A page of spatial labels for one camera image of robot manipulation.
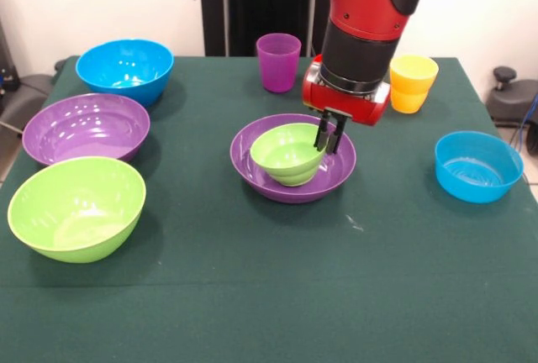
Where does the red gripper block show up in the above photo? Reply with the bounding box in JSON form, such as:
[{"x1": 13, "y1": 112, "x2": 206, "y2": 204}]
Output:
[{"x1": 301, "y1": 55, "x2": 392, "y2": 156}]

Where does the small green bowl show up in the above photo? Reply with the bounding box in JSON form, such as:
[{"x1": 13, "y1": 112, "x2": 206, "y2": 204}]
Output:
[{"x1": 249, "y1": 123, "x2": 330, "y2": 188}]

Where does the purple bowl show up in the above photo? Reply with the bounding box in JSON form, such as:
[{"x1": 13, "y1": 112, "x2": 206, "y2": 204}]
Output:
[
  {"x1": 229, "y1": 113, "x2": 357, "y2": 204},
  {"x1": 22, "y1": 92, "x2": 151, "y2": 166}
]

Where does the purple cup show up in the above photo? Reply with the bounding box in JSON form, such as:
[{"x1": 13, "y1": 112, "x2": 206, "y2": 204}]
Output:
[{"x1": 256, "y1": 33, "x2": 303, "y2": 94}]

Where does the yellow cup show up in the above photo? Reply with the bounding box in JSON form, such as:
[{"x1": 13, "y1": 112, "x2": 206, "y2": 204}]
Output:
[{"x1": 388, "y1": 55, "x2": 440, "y2": 115}]

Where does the dark green tablecloth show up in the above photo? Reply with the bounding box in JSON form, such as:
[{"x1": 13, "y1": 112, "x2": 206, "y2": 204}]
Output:
[{"x1": 0, "y1": 55, "x2": 538, "y2": 363}]

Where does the small blue bowl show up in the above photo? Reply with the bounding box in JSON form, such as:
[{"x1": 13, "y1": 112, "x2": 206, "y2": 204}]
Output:
[{"x1": 434, "y1": 130, "x2": 525, "y2": 204}]

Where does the large blue bowl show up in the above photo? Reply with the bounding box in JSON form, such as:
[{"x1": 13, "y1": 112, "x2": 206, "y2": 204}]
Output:
[{"x1": 75, "y1": 39, "x2": 175, "y2": 108}]

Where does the large green bowl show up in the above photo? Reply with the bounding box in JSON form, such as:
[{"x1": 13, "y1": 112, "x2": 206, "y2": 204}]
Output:
[{"x1": 7, "y1": 156, "x2": 147, "y2": 264}]

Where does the black equipment rack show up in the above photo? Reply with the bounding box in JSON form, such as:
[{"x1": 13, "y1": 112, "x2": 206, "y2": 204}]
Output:
[{"x1": 0, "y1": 18, "x2": 20, "y2": 99}]

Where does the grey pedestal foot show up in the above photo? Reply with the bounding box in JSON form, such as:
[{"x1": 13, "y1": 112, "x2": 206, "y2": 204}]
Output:
[
  {"x1": 485, "y1": 66, "x2": 538, "y2": 129},
  {"x1": 0, "y1": 73, "x2": 54, "y2": 129}
]

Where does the blue floor cable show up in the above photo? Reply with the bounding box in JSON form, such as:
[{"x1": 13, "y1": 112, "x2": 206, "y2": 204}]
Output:
[{"x1": 514, "y1": 89, "x2": 538, "y2": 145}]

